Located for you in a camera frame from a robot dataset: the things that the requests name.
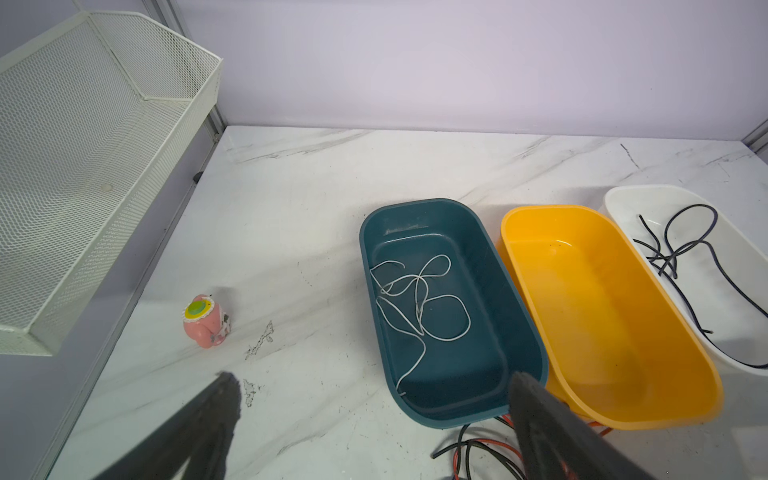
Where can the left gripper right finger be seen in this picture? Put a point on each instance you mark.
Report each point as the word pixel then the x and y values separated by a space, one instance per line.
pixel 555 443

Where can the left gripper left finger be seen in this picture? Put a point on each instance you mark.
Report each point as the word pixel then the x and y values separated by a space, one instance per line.
pixel 195 441

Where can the yellow plastic bin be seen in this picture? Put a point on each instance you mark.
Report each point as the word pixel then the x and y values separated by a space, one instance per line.
pixel 620 352

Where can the small pink green ball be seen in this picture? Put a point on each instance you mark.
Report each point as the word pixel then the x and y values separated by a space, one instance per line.
pixel 205 322

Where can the dark teal plastic bin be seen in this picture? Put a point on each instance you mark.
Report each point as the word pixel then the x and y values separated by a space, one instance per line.
pixel 451 326

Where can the white plastic bin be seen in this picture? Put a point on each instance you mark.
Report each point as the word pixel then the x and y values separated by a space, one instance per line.
pixel 715 276

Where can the lower white mesh shelf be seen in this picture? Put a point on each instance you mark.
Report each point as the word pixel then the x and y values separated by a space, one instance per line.
pixel 95 114

